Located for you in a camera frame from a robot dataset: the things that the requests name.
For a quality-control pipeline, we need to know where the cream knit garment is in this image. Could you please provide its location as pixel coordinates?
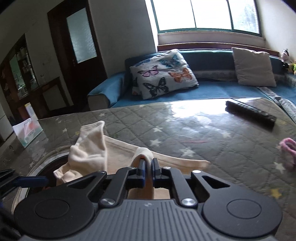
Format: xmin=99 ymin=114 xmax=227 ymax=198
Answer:
xmin=53 ymin=120 xmax=210 ymax=199

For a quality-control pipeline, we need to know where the round table heater insert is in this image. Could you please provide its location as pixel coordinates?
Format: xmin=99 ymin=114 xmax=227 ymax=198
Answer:
xmin=11 ymin=151 xmax=69 ymax=213

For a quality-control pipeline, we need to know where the tissue box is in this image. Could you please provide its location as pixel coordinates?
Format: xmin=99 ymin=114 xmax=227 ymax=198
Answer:
xmin=13 ymin=114 xmax=43 ymax=148

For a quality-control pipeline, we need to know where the grey quilted star tablecloth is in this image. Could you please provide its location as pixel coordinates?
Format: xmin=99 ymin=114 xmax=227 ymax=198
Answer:
xmin=1 ymin=98 xmax=295 ymax=240

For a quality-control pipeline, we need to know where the dark wooden cabinet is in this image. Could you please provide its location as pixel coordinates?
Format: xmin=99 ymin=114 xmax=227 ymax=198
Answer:
xmin=1 ymin=35 xmax=70 ymax=126

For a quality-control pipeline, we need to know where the butterfly print pillow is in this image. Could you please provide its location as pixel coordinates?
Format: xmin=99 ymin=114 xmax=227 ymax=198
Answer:
xmin=129 ymin=49 xmax=199 ymax=100

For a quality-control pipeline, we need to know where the black remote control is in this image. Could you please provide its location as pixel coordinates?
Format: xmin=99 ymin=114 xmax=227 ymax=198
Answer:
xmin=226 ymin=100 xmax=276 ymax=130

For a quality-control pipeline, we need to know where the blue sofa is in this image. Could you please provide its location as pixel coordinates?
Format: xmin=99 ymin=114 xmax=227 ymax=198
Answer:
xmin=88 ymin=49 xmax=295 ymax=110

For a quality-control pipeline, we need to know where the pink cloth item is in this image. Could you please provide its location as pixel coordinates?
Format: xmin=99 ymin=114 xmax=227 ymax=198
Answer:
xmin=279 ymin=138 xmax=296 ymax=171

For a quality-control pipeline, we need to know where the dark wooden door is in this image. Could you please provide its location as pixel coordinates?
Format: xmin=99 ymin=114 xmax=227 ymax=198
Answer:
xmin=48 ymin=0 xmax=107 ymax=112

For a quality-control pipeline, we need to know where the plain beige pillow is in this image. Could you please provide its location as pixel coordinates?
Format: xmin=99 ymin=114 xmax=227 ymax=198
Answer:
xmin=231 ymin=47 xmax=276 ymax=87

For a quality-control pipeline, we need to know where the cow plush toy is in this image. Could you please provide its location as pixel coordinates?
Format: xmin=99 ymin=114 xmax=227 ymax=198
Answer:
xmin=280 ymin=49 xmax=293 ymax=73

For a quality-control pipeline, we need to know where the window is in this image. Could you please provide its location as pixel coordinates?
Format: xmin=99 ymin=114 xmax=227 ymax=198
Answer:
xmin=151 ymin=0 xmax=261 ymax=36

